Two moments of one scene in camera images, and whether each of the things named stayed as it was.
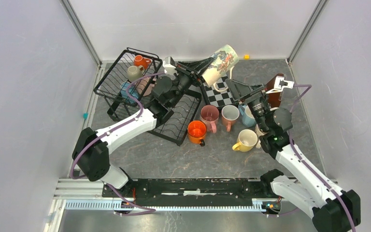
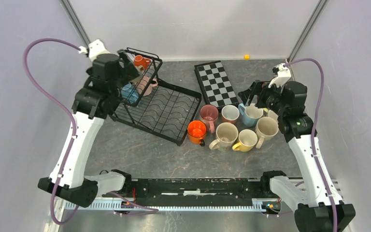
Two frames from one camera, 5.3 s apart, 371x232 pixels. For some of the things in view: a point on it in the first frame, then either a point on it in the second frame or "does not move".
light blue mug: x=248 y=120 does not move
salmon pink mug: x=229 y=114 does not move
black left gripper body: x=184 y=80 to x=127 y=74
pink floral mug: x=209 y=113 does not move
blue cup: x=132 y=90 does not move
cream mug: x=219 y=68 to x=226 y=134
